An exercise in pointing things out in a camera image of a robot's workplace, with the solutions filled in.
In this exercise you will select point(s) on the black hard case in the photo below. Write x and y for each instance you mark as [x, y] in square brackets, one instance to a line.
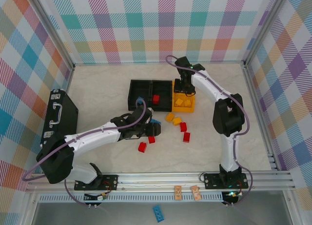
[65, 108]

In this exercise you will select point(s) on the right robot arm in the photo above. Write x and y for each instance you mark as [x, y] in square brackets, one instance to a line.
[229, 117]

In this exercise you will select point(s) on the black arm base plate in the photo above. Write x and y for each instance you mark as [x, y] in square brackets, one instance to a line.
[212, 181]
[109, 182]

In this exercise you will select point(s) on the black plastic bin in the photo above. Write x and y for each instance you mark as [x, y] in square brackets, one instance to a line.
[165, 93]
[137, 90]

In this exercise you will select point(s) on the red lego brick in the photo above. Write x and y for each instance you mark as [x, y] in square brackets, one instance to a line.
[183, 127]
[142, 147]
[186, 137]
[151, 140]
[156, 100]

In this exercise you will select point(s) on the yellow lego brick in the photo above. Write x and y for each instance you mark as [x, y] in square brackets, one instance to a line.
[170, 117]
[179, 102]
[177, 121]
[187, 103]

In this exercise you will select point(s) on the blue flat lego plate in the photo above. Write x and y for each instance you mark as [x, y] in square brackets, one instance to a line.
[158, 213]

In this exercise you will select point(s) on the small wooden mousetrap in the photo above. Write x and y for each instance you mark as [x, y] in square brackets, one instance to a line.
[195, 192]
[178, 192]

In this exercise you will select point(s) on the yellow plastic bin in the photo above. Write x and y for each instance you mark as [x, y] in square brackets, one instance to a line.
[182, 109]

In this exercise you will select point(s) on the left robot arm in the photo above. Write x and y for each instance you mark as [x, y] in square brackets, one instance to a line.
[92, 137]

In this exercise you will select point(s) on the blue long lego brick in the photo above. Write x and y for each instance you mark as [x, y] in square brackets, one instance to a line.
[156, 122]

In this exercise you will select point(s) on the aluminium frame post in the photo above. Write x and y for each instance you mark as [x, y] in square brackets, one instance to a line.
[265, 27]
[53, 29]

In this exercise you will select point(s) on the wide aluminium frame rail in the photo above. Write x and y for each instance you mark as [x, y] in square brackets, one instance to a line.
[158, 182]

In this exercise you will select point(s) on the blue small lego brick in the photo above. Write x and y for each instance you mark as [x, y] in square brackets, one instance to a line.
[139, 99]

